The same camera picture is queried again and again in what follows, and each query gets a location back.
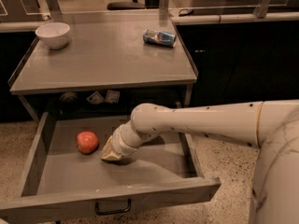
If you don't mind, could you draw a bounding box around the open grey top drawer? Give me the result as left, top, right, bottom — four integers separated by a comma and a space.
0, 113, 221, 224

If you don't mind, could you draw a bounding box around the blue silver drink can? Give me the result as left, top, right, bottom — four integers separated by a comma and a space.
143, 29, 177, 48

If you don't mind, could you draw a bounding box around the black office chair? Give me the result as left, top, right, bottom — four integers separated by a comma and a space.
107, 0, 145, 10

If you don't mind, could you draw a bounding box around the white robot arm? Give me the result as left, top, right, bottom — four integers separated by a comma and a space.
102, 100, 299, 224

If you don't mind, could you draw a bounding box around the dark round object under counter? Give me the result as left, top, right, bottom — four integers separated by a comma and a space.
59, 91, 78, 104

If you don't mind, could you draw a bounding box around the grey counter cabinet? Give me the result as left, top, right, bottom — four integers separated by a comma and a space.
7, 9, 199, 124

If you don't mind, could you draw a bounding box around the black cable on ledge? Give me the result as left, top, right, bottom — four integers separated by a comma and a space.
178, 7, 195, 17

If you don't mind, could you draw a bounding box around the white label card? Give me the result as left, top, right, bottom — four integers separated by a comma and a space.
106, 90, 120, 104
86, 91, 105, 105

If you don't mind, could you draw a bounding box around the white label card right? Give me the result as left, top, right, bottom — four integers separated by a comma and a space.
106, 90, 120, 104

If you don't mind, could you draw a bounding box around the red apple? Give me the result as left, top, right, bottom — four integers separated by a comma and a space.
77, 131, 99, 155

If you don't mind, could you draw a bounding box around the black drawer handle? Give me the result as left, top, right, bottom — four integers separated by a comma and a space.
94, 199, 132, 216

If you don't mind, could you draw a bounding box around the white label card left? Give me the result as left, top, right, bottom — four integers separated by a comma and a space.
86, 91, 105, 105

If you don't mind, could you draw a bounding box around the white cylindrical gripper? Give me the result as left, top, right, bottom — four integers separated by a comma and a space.
101, 123, 139, 161

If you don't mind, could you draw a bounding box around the white ceramic bowl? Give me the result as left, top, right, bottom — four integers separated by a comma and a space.
36, 22, 70, 49

